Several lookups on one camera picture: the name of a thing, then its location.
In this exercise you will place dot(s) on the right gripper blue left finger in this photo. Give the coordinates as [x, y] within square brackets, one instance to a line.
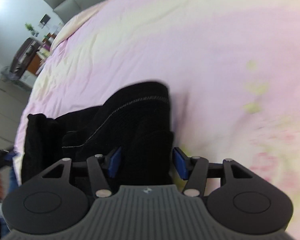
[102, 170]

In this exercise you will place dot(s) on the black velvet pants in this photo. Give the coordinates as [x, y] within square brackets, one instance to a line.
[136, 119]

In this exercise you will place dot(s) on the small potted plant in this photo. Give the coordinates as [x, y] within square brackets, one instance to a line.
[31, 29]

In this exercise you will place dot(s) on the pink floral bed cover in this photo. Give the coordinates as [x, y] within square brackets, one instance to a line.
[232, 66]

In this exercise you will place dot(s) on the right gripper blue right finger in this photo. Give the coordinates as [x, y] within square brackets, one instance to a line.
[192, 169]

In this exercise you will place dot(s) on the dark suitcase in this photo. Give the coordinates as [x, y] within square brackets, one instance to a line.
[23, 57]

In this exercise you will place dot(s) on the grey drawer cabinet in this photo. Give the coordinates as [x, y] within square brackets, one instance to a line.
[13, 100]

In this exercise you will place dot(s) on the left wooden nightstand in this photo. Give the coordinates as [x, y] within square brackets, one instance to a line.
[42, 53]

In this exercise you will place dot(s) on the blue denim jeans leg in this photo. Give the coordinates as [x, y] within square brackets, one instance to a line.
[13, 185]

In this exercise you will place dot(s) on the black wall switch panel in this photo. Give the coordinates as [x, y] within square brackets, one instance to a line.
[43, 22]

